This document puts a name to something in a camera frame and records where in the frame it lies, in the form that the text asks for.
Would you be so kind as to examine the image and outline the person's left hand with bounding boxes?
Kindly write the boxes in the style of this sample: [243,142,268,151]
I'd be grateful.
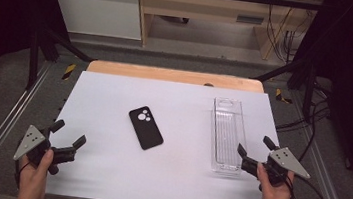
[16,146,55,195]

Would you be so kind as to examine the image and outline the wooden table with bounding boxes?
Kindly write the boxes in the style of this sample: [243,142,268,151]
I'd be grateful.
[86,58,266,93]

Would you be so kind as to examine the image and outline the left hand-held gripper cable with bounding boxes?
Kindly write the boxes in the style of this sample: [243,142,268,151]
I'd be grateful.
[11,158,32,191]

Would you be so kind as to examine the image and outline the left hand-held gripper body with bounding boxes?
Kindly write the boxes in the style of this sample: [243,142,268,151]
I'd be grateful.
[12,124,79,178]

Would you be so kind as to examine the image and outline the grey desk label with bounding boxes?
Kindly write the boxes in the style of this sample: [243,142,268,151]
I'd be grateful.
[236,14,265,26]

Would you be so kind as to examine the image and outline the person's right hand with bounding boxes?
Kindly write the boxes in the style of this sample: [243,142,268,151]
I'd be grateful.
[253,162,297,199]

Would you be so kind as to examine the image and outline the black metal stand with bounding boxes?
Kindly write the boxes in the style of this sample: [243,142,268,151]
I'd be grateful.
[24,26,96,98]
[246,51,320,123]

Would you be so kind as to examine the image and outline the black floor cables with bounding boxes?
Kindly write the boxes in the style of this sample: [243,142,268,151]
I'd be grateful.
[275,74,336,138]

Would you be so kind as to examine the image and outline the clear plastic box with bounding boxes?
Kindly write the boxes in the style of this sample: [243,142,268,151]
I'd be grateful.
[204,96,255,178]

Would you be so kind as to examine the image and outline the white cabinet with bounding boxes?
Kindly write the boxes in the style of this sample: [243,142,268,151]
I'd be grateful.
[38,0,147,42]

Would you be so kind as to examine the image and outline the wooden desk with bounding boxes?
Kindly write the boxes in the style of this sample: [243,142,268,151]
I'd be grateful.
[129,0,325,67]

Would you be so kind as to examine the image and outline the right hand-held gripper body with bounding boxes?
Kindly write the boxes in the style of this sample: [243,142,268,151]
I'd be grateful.
[238,141,315,192]

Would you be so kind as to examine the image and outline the hanging black cables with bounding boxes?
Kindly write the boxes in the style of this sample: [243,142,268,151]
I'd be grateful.
[259,0,312,67]

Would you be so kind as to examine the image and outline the white board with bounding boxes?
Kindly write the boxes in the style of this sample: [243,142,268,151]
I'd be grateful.
[44,67,314,199]

